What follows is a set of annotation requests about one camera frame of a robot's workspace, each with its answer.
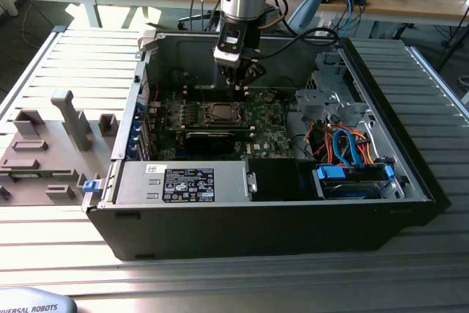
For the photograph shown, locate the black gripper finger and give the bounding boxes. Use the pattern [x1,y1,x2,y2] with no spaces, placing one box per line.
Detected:
[236,56,265,91]
[215,65,240,89]

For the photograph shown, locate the metal socket cover frame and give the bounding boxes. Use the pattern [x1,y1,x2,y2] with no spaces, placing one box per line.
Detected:
[204,102,244,125]

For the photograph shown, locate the CPU socket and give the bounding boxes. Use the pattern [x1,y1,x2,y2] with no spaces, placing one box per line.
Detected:
[203,101,245,126]

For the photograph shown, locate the green motherboard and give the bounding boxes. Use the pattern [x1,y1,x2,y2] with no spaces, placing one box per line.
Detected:
[148,87,296,162]

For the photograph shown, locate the silver metal drive cage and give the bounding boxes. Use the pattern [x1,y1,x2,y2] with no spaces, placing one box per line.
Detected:
[295,51,372,127]

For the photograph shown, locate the grey power supply unit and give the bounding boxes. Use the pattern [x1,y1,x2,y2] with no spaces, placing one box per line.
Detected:
[113,161,254,205]

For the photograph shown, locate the hard disk in blue carrier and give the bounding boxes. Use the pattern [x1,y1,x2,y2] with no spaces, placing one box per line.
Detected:
[314,164,396,200]

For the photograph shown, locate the black and grey PC case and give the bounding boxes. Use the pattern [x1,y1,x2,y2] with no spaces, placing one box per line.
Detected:
[81,29,452,262]

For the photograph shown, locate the grey parts rack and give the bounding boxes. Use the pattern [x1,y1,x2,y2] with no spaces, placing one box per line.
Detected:
[0,89,122,208]

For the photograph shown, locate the pale blue teach pendant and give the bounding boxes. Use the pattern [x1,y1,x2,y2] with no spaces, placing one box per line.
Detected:
[0,286,79,313]

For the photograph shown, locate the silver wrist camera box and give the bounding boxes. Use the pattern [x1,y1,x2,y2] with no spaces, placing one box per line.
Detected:
[213,21,246,69]

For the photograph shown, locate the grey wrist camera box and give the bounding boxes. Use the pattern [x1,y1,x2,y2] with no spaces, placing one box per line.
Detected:
[262,4,283,26]

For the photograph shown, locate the black camera cable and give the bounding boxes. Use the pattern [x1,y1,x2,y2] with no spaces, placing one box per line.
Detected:
[258,26,340,61]

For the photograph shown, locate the blue flat data cable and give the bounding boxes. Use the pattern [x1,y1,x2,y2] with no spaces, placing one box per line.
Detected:
[330,127,363,169]

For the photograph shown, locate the orange power wire bundle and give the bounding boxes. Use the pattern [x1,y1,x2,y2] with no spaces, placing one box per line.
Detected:
[306,122,375,166]

